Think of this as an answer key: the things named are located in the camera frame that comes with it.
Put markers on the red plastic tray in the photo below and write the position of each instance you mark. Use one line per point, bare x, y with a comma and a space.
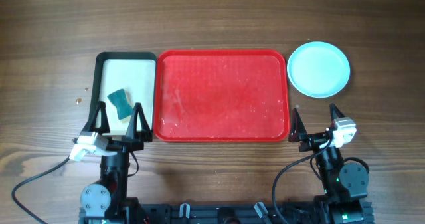
221, 95

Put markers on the black metal water tray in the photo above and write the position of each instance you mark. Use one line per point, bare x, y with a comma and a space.
132, 72

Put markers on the green yellow sponge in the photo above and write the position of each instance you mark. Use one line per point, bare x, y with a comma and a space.
120, 101

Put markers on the mint green plate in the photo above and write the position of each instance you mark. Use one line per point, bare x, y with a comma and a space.
318, 69

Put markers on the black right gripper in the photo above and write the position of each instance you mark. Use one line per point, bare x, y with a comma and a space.
312, 141

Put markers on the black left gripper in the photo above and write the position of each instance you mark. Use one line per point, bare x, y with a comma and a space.
145, 128

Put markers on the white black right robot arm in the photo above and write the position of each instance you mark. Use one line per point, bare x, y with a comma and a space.
344, 180

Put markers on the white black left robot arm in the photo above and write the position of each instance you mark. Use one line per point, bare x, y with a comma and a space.
106, 200

